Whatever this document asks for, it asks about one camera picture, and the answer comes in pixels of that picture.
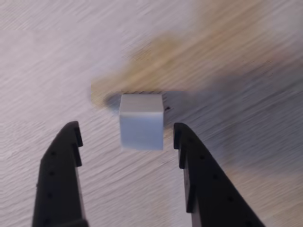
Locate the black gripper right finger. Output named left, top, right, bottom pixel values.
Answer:
left=173, top=122, right=266, bottom=227

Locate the white cube block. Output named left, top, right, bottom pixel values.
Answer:
left=119, top=94, right=164, bottom=152

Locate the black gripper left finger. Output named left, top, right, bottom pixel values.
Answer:
left=32, top=121, right=90, bottom=227

